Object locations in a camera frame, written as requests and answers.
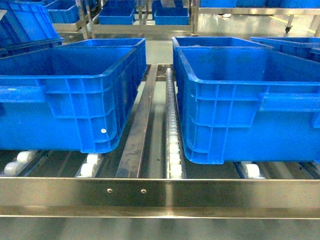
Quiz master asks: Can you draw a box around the tilted blue bin rear left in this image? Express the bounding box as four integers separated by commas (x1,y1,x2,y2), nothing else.
0,0,63,58

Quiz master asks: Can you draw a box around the blue bin centre-right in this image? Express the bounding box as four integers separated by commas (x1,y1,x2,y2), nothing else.
176,47,320,165
171,36,274,73

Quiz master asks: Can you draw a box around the blue bin rear centre-right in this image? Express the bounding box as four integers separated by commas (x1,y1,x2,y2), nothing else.
171,36,274,73

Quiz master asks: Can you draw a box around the blue bin front centre-right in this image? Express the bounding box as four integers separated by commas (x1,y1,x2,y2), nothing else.
176,47,320,165

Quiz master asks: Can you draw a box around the blue bin front centre-left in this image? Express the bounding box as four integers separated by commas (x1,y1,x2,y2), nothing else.
0,47,138,153

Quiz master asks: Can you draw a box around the blue bin centre-left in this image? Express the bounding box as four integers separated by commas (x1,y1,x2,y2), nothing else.
61,37,148,83
0,47,138,153

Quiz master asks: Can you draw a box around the blue bin rear centre-left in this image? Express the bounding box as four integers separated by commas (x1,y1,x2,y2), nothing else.
61,37,148,83

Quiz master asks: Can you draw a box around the stainless steel shelf rack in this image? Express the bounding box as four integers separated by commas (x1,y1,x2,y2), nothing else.
0,0,320,220

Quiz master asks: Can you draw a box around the blue bin rear right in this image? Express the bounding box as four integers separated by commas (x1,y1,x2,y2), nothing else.
250,37,320,63

